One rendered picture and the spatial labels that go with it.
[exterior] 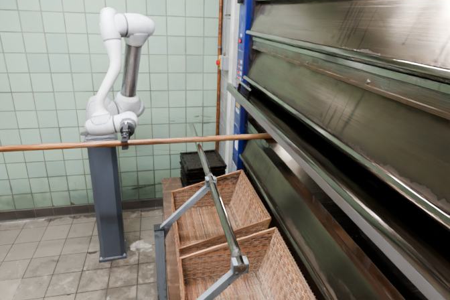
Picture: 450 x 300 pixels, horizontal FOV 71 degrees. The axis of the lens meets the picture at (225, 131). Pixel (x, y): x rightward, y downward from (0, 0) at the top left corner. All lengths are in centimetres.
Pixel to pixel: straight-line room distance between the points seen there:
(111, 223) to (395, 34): 222
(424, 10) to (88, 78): 246
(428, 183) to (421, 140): 10
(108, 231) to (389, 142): 215
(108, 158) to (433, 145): 195
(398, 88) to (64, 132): 264
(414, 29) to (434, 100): 17
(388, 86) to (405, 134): 13
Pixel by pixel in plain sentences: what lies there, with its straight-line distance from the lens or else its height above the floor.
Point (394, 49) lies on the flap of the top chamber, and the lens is 87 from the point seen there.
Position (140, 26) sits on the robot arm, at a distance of 202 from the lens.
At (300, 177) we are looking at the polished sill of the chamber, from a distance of 139.
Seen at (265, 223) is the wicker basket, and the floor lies 81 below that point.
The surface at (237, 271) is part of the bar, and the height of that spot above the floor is 115.
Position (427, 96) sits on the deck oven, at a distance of 82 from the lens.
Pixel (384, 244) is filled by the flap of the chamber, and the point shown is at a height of 140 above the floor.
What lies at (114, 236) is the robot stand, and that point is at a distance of 266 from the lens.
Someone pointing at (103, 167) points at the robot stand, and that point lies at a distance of 235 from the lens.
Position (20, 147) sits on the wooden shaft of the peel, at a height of 120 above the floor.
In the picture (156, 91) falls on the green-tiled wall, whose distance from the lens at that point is 283.
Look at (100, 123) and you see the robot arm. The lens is 192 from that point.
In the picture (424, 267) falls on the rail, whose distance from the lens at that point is 67.
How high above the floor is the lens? 181
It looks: 20 degrees down
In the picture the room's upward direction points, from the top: 2 degrees clockwise
